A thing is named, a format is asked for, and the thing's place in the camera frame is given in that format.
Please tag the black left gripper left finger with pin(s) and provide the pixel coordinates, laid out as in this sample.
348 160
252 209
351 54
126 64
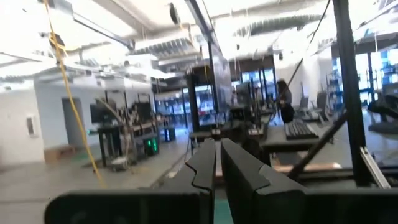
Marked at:
203 168

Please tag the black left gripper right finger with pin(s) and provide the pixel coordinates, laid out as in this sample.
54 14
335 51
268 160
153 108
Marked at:
239 174

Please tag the grey side desk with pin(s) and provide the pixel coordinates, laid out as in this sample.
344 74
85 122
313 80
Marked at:
280 141

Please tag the black computer with green lights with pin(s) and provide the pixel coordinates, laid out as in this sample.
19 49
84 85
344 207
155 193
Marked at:
151 146

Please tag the black computer keyboard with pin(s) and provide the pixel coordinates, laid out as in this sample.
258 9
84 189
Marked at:
299 130

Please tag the person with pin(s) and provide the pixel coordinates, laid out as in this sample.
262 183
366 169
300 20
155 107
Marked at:
285 105

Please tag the black workbench with monitor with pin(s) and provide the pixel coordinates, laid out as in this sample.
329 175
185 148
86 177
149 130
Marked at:
107 130

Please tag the cardboard box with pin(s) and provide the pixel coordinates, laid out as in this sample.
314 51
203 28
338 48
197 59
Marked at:
59 153

